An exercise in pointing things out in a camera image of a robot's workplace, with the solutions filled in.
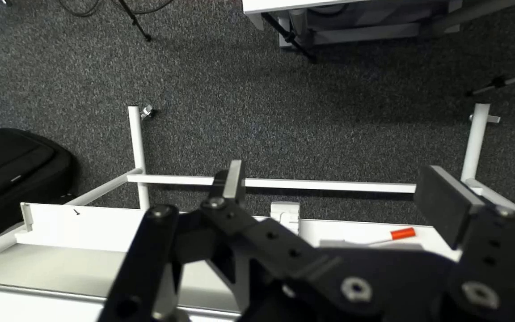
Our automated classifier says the black tripod leg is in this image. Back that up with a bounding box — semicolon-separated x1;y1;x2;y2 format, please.
260;11;318;63
464;66;515;98
116;0;153;45

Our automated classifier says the white whiteboard pen tray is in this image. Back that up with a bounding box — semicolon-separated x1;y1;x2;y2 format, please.
0;198;515;322

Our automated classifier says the stand caster wheel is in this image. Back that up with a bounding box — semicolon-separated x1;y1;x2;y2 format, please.
139;102;159;120

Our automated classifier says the black floor cable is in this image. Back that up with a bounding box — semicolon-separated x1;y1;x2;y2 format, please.
57;0;175;18

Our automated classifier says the red capped marker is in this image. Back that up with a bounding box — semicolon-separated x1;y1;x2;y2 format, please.
352;225;418;249

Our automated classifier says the white whiteboard stand frame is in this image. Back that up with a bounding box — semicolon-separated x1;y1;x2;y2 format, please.
67;102;515;252

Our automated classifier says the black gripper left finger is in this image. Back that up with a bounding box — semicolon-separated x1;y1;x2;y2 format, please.
98;157;321;322

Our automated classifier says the white desk frame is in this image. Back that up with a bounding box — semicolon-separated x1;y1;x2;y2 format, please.
241;0;515;50

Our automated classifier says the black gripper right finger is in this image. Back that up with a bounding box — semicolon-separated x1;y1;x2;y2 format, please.
414;164;515;322

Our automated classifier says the black bag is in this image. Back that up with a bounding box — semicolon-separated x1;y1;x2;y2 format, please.
0;127;82;247

